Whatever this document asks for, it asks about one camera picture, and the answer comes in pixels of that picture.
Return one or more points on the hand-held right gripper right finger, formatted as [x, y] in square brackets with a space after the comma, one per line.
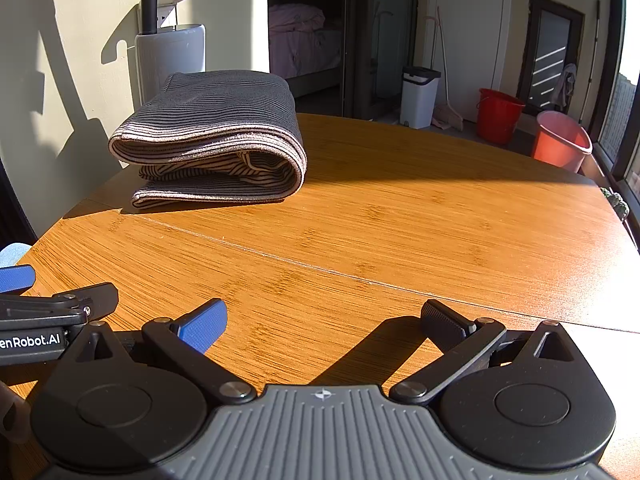
[442, 325]

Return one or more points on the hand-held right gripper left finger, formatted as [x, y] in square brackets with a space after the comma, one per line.
[204, 327]

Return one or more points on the green leafy plant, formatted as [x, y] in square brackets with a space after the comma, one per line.
[617, 202]

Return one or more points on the striped pants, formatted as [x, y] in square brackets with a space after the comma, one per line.
[215, 110]

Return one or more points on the pink basin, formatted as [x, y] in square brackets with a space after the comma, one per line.
[557, 145]

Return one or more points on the bed with pink bedding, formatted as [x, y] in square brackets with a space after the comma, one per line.
[295, 35]

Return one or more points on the black window frame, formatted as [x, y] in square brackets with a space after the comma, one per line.
[629, 160]

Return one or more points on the broom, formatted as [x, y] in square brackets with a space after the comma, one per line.
[450, 117]

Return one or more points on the white upright floor washer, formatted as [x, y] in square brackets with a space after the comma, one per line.
[170, 55]

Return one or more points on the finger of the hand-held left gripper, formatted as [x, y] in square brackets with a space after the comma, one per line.
[95, 296]
[14, 278]

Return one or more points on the light blue cloth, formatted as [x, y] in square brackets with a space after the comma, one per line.
[14, 255]

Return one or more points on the mop stick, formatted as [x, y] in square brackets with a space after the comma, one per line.
[592, 60]

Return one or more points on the dark door with glass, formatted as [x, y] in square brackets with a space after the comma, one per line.
[550, 50]

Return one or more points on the white trash bin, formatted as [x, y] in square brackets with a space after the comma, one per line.
[417, 100]

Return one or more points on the dark sliding glass door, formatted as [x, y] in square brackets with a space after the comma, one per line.
[390, 35]

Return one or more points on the red bucket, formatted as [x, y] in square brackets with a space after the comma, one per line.
[500, 120]

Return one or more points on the hanging grey cloth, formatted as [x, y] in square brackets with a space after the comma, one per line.
[566, 85]

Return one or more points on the person's left hand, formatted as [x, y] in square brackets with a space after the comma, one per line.
[12, 410]

